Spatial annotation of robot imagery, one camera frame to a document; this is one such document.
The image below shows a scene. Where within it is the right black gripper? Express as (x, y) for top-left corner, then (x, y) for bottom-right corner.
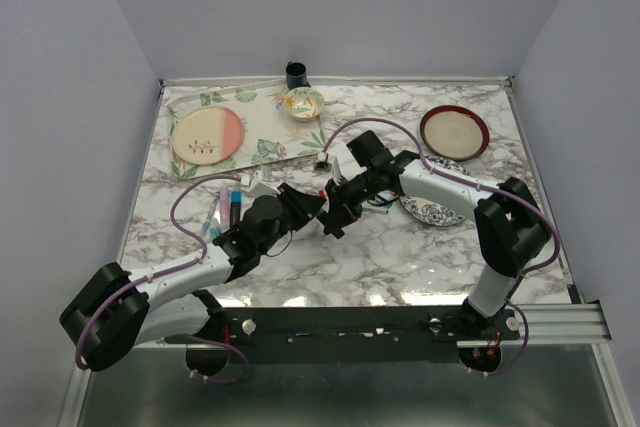
(324, 168), (379, 234)

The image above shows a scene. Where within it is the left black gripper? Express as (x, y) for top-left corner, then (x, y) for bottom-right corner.
(257, 182), (325, 256)

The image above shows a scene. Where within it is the blue capped black highlighter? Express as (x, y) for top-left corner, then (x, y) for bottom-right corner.
(229, 189), (242, 227)

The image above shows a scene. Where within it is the green capped white marker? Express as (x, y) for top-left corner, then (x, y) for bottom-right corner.
(362, 206), (390, 215)

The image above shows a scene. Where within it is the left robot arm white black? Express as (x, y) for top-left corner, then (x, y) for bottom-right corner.
(59, 184), (325, 372)

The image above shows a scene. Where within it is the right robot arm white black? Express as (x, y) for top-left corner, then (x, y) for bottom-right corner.
(318, 130), (552, 339)

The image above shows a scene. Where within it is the light blue clear pen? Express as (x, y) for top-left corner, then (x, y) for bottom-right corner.
(200, 204), (221, 240)

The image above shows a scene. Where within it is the floral leaf serving tray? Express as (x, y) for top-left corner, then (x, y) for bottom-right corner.
(163, 80), (326, 180)

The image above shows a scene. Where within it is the blue floral white plate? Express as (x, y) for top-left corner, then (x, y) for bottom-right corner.
(400, 156), (470, 227)

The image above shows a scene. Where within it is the floral ceramic bowl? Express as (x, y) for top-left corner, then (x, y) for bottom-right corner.
(283, 87), (326, 122)

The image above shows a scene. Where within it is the pink cream round plate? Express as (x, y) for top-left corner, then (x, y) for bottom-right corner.
(171, 106), (244, 166)

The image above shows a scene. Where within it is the dark blue mug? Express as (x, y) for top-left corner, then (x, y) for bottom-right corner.
(285, 61), (310, 90)

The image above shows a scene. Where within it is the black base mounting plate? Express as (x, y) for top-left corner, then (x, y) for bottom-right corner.
(195, 305), (520, 365)

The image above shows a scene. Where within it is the red rimmed beige plate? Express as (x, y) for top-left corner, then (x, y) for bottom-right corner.
(419, 105), (490, 161)

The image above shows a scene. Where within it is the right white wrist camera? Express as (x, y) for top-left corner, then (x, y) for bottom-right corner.
(314, 151), (344, 185)

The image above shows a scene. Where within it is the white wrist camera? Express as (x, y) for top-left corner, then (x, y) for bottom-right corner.
(314, 151), (344, 185)
(240, 170), (279, 197)

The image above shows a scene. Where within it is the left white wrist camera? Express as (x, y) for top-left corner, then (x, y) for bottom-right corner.
(240, 170), (279, 197)

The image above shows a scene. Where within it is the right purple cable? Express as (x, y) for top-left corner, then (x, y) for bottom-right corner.
(319, 118), (561, 378)

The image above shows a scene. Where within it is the aluminium frame rail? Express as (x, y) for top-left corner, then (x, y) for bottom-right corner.
(521, 303), (611, 345)

